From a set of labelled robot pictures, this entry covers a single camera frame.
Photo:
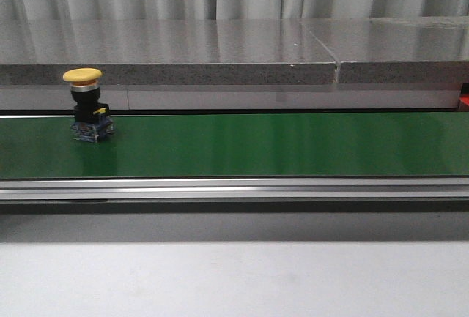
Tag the yellow mushroom push button switch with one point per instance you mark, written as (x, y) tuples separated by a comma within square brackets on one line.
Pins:
[(93, 122)]

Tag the green conveyor belt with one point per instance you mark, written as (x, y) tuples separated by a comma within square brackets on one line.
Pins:
[(285, 144)]

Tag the grey stone countertop slab left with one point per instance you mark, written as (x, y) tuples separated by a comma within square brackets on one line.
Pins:
[(165, 52)]

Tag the grey stone countertop slab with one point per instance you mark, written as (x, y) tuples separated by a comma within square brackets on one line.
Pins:
[(431, 51), (165, 52)]

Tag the grey stone countertop slab right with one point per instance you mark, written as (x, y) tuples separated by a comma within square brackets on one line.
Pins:
[(431, 51)]

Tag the red plastic tray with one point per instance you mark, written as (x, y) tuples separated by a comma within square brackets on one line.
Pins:
[(463, 104)]

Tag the aluminium conveyor side rail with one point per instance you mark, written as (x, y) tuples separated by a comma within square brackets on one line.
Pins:
[(225, 190)]

